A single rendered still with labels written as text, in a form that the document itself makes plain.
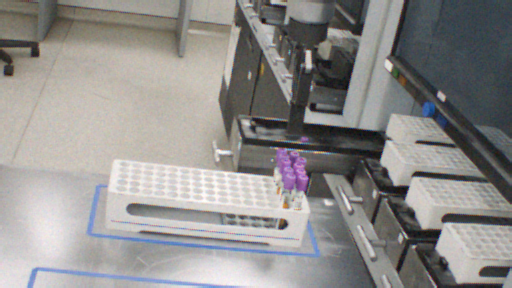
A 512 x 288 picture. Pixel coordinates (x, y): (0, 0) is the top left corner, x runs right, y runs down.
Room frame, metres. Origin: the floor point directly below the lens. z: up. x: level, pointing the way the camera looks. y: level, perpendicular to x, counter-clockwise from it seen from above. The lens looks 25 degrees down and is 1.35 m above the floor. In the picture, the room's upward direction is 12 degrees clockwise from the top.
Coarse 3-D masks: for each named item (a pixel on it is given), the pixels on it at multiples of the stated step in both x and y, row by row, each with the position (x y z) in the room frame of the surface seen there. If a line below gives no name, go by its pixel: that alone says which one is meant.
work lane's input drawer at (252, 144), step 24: (240, 120) 1.25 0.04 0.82; (264, 120) 1.28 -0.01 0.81; (216, 144) 1.24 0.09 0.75; (240, 144) 1.16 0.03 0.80; (264, 144) 1.17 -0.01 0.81; (288, 144) 1.19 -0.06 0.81; (312, 144) 1.20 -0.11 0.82; (336, 144) 1.26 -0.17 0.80; (360, 144) 1.28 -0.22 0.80; (384, 144) 1.30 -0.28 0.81; (312, 168) 1.19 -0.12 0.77; (336, 168) 1.20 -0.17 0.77
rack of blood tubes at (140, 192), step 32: (128, 192) 0.76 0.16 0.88; (160, 192) 0.78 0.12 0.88; (192, 192) 0.80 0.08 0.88; (224, 192) 0.82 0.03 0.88; (256, 192) 0.85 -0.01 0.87; (128, 224) 0.75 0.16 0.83; (160, 224) 0.76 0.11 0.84; (192, 224) 0.77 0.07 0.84; (224, 224) 0.81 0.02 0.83; (256, 224) 0.81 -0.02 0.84
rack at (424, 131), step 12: (396, 120) 1.31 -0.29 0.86; (408, 120) 1.34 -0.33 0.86; (420, 120) 1.36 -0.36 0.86; (432, 120) 1.37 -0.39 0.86; (396, 132) 1.29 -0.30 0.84; (408, 132) 1.26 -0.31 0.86; (420, 132) 1.28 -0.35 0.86; (432, 132) 1.29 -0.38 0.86; (432, 144) 1.36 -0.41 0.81; (444, 144) 1.38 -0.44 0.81
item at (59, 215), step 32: (0, 192) 0.78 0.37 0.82; (32, 192) 0.80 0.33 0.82; (64, 192) 0.82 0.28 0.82; (96, 192) 0.84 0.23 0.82; (0, 224) 0.70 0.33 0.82; (32, 224) 0.72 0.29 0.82; (64, 224) 0.73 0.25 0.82; (96, 224) 0.75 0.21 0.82; (320, 224) 0.88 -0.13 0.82; (0, 256) 0.63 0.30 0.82; (32, 256) 0.65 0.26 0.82; (64, 256) 0.66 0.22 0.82; (96, 256) 0.68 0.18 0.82; (128, 256) 0.69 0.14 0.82; (160, 256) 0.71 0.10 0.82; (192, 256) 0.73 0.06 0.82; (224, 256) 0.74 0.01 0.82; (256, 256) 0.76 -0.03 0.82; (288, 256) 0.77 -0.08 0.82; (320, 256) 0.79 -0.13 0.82; (352, 256) 0.81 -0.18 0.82
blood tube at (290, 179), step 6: (288, 174) 0.81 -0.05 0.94; (288, 180) 0.80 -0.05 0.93; (294, 180) 0.80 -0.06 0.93; (288, 186) 0.80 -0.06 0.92; (288, 192) 0.80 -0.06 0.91; (282, 198) 0.80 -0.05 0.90; (288, 198) 0.80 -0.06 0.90; (282, 204) 0.80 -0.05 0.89; (288, 204) 0.80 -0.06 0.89; (282, 222) 0.80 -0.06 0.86; (282, 228) 0.81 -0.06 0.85
